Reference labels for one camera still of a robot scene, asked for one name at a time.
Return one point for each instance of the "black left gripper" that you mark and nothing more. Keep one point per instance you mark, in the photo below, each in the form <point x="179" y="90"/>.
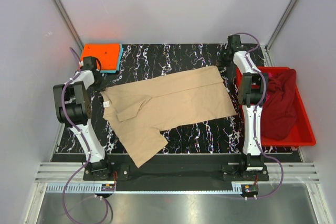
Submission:
<point x="99" y="83"/>

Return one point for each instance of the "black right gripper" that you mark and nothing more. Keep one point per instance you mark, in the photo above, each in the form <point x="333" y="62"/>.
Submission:
<point x="224" y="57"/>

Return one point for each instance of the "beige t-shirt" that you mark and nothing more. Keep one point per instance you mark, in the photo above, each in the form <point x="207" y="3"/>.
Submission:
<point x="139" y="111"/>

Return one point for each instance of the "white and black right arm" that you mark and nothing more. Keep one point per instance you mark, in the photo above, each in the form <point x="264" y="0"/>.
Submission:
<point x="251" y="97"/>

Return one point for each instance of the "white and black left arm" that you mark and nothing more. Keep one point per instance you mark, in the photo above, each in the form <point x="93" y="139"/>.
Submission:
<point x="73" y="109"/>

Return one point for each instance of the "folded orange t-shirt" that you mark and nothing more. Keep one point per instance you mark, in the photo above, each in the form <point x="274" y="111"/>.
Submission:
<point x="94" y="50"/>

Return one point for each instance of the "folded teal t-shirt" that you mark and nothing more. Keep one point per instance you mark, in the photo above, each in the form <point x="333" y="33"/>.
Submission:
<point x="111" y="57"/>

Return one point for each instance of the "black marble-pattern mat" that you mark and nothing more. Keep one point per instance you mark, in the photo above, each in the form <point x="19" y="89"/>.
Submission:
<point x="141" y="62"/>

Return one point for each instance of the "dark red t-shirt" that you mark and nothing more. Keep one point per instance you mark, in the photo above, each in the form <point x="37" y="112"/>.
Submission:
<point x="279" y="115"/>

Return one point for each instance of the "left controller board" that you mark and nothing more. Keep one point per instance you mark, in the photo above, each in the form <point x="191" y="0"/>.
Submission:
<point x="108" y="187"/>

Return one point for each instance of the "controller board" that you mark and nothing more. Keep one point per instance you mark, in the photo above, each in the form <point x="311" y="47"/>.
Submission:
<point x="250" y="189"/>
<point x="108" y="187"/>

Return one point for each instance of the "right controller board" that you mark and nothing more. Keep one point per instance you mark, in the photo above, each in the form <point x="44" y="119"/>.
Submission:
<point x="250" y="189"/>

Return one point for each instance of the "left aluminium corner post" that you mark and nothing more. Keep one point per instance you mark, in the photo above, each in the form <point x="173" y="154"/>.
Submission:
<point x="68" y="22"/>

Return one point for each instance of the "aluminium corner post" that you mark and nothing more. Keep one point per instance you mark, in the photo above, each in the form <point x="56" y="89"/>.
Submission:
<point x="280" y="25"/>
<point x="68" y="22"/>

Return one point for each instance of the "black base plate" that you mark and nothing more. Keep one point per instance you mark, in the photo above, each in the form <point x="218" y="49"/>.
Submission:
<point x="171" y="166"/>

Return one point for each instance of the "right aluminium corner post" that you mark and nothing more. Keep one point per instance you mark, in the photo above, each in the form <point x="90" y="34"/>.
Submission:
<point x="280" y="25"/>

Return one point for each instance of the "aluminium frame rail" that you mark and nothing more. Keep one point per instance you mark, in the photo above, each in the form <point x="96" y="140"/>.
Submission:
<point x="60" y="177"/>

